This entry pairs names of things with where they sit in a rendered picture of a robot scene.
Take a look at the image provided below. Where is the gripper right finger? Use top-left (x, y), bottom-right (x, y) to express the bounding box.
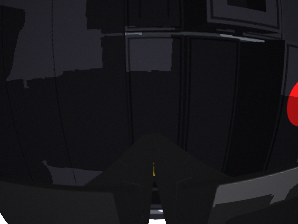
top-left (152, 133), bottom-right (298, 224)

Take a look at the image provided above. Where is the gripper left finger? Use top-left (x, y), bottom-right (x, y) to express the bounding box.
top-left (0, 134), bottom-right (154, 224)

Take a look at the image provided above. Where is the black server rack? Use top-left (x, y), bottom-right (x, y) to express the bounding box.
top-left (0, 0), bottom-right (298, 186)

